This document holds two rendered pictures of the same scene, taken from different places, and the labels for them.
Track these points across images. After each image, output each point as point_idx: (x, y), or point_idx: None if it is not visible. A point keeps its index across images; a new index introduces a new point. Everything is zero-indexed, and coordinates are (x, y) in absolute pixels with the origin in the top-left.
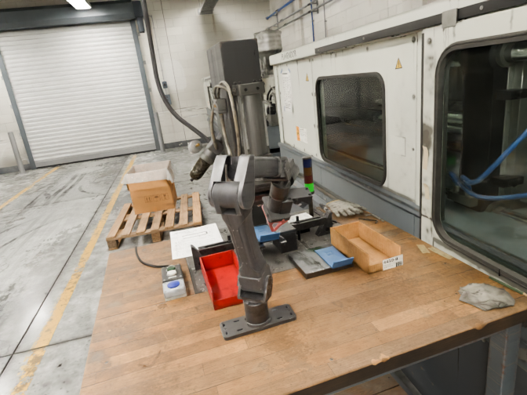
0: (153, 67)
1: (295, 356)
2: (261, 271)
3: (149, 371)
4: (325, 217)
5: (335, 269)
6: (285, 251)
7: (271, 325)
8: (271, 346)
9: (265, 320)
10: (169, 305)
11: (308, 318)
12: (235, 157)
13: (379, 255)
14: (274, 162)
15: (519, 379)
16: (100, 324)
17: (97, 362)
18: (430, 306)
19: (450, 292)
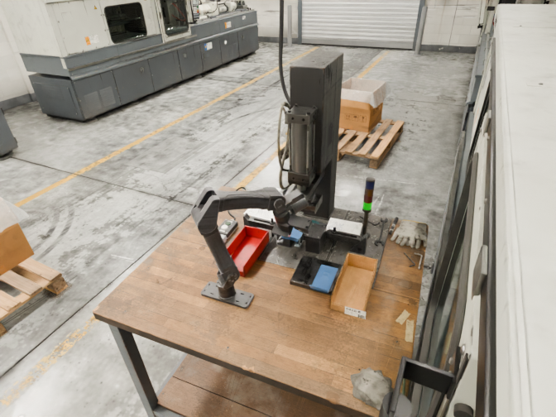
0: (279, 50)
1: (215, 331)
2: (224, 270)
3: (156, 286)
4: (359, 240)
5: (314, 289)
6: (308, 251)
7: (228, 303)
8: (213, 316)
9: (226, 297)
10: (205, 250)
11: (252, 313)
12: (215, 194)
13: (360, 299)
14: (261, 200)
15: None
16: (168, 241)
17: (146, 265)
18: (328, 362)
19: (357, 366)
